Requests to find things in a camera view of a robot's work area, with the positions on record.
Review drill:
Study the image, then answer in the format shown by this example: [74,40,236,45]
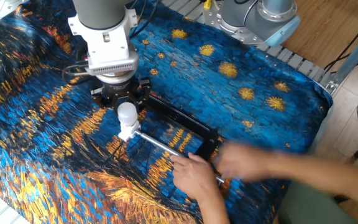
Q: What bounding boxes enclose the black floor cable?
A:
[323,9,358,74]

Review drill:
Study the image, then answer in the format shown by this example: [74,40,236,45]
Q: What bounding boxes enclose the person's right forearm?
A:
[265,152,358,215]

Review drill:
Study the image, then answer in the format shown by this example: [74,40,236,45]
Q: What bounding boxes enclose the person's right hand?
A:
[213,142,273,183]

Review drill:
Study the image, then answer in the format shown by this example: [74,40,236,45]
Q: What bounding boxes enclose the white wrist mount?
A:
[68,7,140,77]

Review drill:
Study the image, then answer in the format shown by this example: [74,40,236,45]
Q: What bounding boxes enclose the person's left hand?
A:
[170,152,222,203]

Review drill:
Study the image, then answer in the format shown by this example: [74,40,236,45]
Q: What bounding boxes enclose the green trousers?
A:
[278,180,358,224]

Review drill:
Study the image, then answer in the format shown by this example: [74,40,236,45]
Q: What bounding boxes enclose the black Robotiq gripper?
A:
[90,78,152,110]

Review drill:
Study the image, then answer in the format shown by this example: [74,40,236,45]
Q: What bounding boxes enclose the aluminium frame post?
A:
[324,27,358,94]

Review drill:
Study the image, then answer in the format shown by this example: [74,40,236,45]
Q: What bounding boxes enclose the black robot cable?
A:
[62,0,161,85]

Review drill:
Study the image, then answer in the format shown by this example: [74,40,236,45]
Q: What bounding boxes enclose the starry night painting tablecloth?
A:
[0,0,334,224]

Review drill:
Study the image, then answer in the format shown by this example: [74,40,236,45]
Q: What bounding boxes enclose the white lamp socket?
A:
[117,119,142,142]

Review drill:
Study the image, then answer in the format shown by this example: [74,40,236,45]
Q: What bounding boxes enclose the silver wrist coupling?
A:
[96,70,136,84]

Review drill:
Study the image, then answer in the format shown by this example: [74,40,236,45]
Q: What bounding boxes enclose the black C-clamp with silver screw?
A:
[134,93,226,184]

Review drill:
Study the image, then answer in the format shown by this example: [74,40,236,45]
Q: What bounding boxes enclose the person's left forearm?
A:
[197,192,231,224]

